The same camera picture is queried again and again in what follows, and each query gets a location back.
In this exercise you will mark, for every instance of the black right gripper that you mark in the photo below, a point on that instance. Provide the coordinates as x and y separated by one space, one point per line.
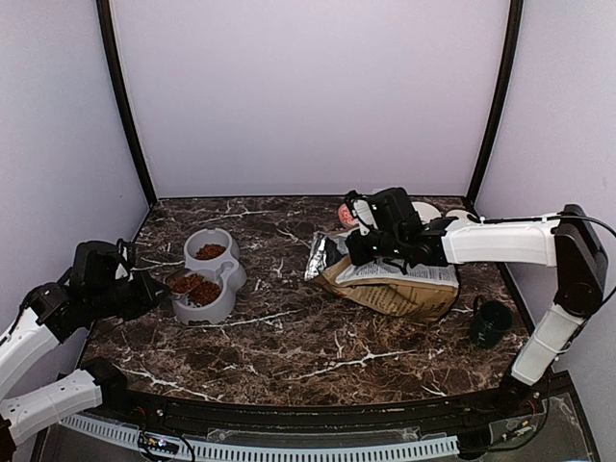
360 255

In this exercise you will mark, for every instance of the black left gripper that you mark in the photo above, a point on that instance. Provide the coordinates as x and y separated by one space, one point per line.
147 297

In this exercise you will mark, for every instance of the silver metal scoop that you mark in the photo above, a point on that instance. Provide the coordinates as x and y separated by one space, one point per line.
181 283

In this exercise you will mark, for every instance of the brown pet food bag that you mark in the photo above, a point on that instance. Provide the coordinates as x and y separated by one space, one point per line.
421 293

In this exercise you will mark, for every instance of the translucent double pet bowl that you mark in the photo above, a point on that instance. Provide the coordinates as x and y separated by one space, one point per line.
225 270

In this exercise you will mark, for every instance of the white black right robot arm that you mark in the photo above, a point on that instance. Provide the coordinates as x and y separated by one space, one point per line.
390 229

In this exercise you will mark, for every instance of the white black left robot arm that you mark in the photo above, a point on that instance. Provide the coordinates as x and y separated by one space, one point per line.
102 283

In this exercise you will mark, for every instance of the brown pet food kibble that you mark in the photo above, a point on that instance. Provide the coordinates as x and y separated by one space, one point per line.
207 292

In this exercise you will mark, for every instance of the red patterned bowl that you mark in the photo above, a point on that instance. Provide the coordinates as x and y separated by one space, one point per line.
346 218

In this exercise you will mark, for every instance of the white ceramic bowl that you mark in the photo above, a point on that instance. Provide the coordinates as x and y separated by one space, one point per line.
426 211

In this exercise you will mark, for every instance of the dark rimmed white bowl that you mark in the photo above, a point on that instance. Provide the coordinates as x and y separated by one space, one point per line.
461 214

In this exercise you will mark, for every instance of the dark green mug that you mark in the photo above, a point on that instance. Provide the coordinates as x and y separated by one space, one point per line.
491 321

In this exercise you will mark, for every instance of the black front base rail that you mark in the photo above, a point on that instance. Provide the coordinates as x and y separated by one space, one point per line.
200 417

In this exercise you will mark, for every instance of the white cable duct strip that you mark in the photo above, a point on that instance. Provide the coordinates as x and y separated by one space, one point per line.
232 445

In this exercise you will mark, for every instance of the black corner frame post left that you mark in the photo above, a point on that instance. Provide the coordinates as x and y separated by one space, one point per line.
108 35

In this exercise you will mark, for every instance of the black corner frame post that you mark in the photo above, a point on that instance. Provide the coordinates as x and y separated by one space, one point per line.
108 35
510 43

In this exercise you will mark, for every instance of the black corner frame post right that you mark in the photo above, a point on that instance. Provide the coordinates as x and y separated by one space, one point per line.
510 43

